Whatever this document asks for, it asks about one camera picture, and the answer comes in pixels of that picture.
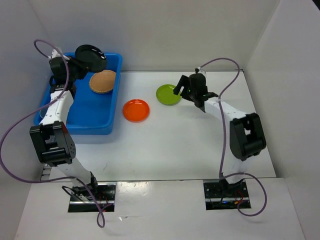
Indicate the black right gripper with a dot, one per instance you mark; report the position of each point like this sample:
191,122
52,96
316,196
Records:
183,81

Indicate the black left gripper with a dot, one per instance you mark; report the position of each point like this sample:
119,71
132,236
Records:
72,61

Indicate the black plastic plate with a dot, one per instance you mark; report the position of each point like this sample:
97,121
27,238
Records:
92,57

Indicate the green plastic plate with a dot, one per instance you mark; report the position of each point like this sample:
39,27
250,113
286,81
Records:
165,95

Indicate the tan woven wicker tray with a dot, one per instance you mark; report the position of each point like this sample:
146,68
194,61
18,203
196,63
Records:
102,82

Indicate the blue plastic cup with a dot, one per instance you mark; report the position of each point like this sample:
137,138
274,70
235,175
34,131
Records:
43,112

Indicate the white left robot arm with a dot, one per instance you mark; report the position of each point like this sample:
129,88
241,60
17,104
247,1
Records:
51,139

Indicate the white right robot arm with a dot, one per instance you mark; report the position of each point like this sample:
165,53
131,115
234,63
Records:
243,135

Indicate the blue plastic bin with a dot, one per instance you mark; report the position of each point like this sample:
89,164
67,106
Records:
91,113

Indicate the orange plastic plate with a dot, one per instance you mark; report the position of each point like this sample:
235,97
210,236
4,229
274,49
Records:
136,110

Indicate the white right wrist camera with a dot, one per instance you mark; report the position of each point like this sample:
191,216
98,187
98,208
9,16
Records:
199,70

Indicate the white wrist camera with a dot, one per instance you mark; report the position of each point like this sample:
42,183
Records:
199,70
56,53

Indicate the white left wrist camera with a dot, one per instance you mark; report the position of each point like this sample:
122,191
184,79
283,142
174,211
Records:
56,53

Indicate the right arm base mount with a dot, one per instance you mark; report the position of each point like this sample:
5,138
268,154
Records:
220,195

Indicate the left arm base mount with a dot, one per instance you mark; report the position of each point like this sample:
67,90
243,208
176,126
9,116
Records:
105,197

